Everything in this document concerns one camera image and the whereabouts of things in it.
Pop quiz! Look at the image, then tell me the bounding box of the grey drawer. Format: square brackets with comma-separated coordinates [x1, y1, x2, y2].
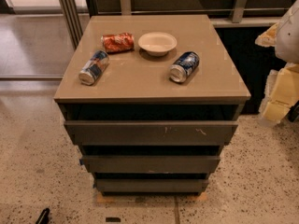
[96, 179, 208, 193]
[81, 156, 220, 174]
[64, 120, 237, 146]

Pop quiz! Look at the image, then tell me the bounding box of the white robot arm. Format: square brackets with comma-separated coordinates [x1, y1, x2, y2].
[255, 0, 299, 127]

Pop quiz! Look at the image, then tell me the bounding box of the grey middle drawer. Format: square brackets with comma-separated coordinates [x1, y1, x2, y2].
[81, 156, 220, 174]

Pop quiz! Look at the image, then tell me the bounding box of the grey bottom drawer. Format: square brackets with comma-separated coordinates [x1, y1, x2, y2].
[96, 179, 208, 193]

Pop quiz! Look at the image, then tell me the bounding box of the metal bracket right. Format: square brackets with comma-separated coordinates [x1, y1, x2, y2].
[230, 0, 248, 23]

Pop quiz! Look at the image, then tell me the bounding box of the grey drawer cabinet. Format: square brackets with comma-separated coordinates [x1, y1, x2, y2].
[54, 15, 250, 186]

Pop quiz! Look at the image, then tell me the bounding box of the grey top drawer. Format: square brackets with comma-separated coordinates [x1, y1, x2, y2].
[64, 120, 237, 146]

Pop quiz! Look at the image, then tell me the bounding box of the black object on floor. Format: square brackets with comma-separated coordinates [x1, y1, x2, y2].
[36, 208, 50, 224]

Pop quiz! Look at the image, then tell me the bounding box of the blue silver energy drink can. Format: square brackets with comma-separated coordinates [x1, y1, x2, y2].
[78, 50, 109, 85]

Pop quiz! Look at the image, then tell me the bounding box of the white paper bowl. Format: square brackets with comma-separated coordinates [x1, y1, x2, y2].
[138, 32, 177, 57]

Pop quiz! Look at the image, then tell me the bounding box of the blue pepsi can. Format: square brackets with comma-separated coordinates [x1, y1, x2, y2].
[170, 51, 200, 83]

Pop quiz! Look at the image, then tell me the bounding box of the metal frame post left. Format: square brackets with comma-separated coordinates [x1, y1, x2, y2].
[59, 0, 83, 49]

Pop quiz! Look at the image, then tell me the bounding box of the crushed orange soda can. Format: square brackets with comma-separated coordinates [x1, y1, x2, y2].
[101, 33, 135, 53]

